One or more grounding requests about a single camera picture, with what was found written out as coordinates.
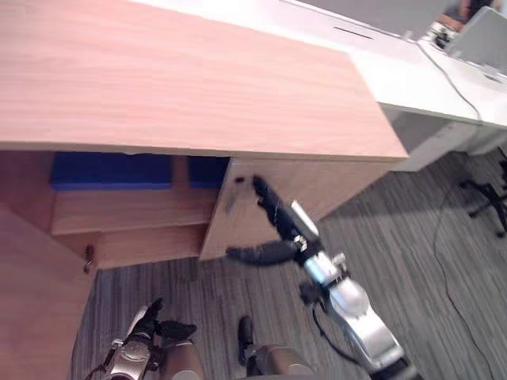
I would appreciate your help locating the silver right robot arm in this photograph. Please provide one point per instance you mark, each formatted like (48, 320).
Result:
(356, 312)

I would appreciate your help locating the small key in lock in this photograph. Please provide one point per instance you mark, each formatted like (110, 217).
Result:
(88, 258)

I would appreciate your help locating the wooden cabinet door with key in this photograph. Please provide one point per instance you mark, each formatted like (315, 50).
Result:
(35, 301)

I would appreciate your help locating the white office desk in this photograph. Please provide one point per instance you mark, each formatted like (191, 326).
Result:
(416, 75)

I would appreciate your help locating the grey laptop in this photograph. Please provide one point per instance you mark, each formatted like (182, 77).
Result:
(481, 35)

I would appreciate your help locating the dark robot foot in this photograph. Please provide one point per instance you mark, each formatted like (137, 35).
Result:
(178, 330)
(245, 334)

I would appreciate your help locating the wooden office cabinet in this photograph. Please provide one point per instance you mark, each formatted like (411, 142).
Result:
(166, 79)

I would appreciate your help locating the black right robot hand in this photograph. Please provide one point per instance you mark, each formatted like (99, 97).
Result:
(283, 221)

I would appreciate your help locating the silver left robot leg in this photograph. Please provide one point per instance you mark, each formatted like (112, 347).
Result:
(184, 362)

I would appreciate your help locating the dark right robot foot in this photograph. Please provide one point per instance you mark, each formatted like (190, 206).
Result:
(245, 334)

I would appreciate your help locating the black office chair base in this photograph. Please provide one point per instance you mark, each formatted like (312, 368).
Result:
(489, 198)

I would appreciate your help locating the dark left robot foot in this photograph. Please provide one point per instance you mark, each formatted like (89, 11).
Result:
(178, 330)

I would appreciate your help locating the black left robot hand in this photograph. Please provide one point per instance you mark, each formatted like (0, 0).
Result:
(144, 320)

